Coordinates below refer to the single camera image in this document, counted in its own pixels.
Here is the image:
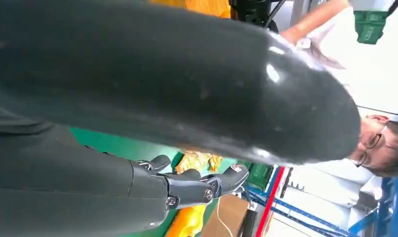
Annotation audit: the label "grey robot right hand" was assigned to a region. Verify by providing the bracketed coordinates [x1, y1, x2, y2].
[0, 0, 362, 237]

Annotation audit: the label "yellow plastic sheet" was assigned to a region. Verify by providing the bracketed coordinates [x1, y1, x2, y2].
[149, 0, 233, 175]

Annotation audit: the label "green table mat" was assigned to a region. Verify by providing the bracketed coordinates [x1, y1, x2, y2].
[69, 126, 239, 237]

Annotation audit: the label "person's hand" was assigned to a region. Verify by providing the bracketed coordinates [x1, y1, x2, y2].
[279, 26, 306, 46]

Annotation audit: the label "green plastic crate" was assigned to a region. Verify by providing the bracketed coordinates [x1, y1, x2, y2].
[353, 9, 389, 45]
[238, 161, 274, 192]

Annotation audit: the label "small orange drink bottle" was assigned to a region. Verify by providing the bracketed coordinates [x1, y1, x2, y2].
[164, 204, 208, 237]

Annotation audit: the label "brown cardboard box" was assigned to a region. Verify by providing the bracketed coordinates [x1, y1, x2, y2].
[200, 194, 251, 237]

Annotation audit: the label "black upright bar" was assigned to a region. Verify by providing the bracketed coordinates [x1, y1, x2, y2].
[238, 209, 259, 237]

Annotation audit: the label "person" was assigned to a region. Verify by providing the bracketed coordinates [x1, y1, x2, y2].
[279, 0, 398, 230]

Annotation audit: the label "person's glasses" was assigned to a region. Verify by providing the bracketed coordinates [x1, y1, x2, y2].
[354, 132, 384, 168]

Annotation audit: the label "black device with cable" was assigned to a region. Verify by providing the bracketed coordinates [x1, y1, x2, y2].
[228, 0, 287, 33]

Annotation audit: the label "thin white cable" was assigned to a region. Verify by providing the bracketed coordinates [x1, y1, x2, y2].
[216, 196, 235, 237]

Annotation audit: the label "red metal post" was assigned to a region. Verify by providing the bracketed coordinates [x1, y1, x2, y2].
[255, 166, 287, 237]

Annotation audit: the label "blue metal rack frame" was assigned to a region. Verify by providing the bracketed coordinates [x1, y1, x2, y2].
[242, 176, 398, 237]

